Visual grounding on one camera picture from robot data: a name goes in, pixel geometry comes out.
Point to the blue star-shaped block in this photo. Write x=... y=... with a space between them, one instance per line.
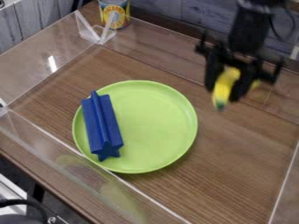
x=104 y=135

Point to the green round plate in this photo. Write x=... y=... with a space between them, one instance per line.
x=157 y=123

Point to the yellow toy banana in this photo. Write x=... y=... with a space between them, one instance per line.
x=221 y=90

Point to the yellow labelled tin can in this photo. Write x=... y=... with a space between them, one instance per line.
x=115 y=9

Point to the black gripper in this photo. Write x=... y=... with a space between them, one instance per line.
x=239 y=51

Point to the clear acrylic enclosure wall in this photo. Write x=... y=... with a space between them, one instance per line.
x=225 y=182

